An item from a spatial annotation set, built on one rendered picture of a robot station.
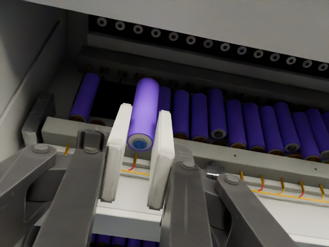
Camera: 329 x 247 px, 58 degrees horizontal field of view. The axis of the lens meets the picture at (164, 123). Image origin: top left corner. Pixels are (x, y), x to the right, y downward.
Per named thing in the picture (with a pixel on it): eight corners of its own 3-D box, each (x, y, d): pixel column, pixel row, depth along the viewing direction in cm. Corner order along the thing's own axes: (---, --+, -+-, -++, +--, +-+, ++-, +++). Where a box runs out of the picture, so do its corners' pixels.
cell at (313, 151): (301, 123, 36) (315, 167, 32) (287, 120, 36) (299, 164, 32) (309, 112, 35) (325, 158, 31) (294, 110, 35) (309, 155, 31)
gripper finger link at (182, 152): (172, 188, 12) (246, 201, 12) (169, 141, 16) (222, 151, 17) (164, 221, 12) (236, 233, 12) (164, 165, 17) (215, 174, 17)
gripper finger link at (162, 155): (158, 151, 13) (175, 154, 13) (159, 109, 19) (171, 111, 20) (146, 209, 14) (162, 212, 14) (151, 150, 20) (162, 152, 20)
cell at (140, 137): (162, 92, 24) (157, 151, 20) (141, 98, 25) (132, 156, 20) (154, 74, 23) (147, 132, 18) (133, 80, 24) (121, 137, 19)
